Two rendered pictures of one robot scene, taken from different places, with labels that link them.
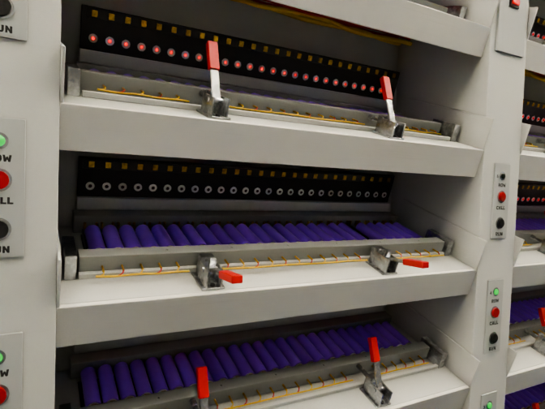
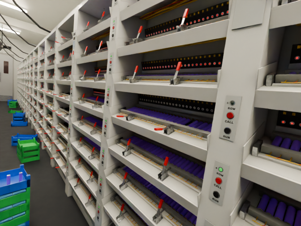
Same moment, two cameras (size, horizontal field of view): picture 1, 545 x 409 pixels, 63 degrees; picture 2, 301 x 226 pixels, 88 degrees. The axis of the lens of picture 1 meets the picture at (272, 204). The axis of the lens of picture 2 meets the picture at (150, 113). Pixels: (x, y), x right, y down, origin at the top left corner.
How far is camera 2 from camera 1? 0.84 m
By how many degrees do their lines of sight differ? 75
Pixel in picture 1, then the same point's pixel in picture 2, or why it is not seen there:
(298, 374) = (152, 157)
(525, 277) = (262, 178)
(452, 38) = (204, 36)
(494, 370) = (217, 214)
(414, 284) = (174, 142)
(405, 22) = (179, 40)
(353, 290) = (152, 134)
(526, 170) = (271, 102)
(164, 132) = (123, 86)
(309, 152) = (146, 90)
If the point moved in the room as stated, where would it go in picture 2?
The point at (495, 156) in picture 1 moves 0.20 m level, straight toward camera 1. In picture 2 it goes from (228, 91) to (157, 84)
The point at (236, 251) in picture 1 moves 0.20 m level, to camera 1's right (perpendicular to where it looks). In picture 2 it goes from (139, 115) to (148, 123)
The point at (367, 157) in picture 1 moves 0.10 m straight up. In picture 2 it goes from (161, 92) to (164, 66)
